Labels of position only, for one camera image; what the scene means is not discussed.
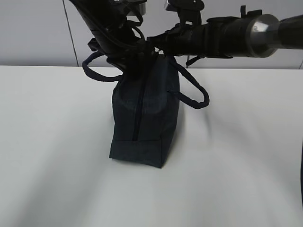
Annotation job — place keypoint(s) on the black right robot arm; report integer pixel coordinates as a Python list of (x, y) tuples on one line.
[(257, 36)]

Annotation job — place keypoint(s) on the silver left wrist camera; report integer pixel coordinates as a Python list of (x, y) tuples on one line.
[(127, 6)]

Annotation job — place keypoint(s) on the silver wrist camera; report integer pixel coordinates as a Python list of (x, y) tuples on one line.
[(189, 11), (127, 6)]

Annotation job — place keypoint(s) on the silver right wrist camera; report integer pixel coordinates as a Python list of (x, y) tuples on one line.
[(189, 11)]

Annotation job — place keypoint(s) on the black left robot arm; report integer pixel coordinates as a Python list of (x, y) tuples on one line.
[(115, 27)]

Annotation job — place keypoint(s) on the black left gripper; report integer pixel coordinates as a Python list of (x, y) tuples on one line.
[(126, 50)]

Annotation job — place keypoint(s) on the dark navy lunch bag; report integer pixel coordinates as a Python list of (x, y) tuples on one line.
[(145, 107)]

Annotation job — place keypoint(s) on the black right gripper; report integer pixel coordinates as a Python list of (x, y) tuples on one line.
[(176, 41)]

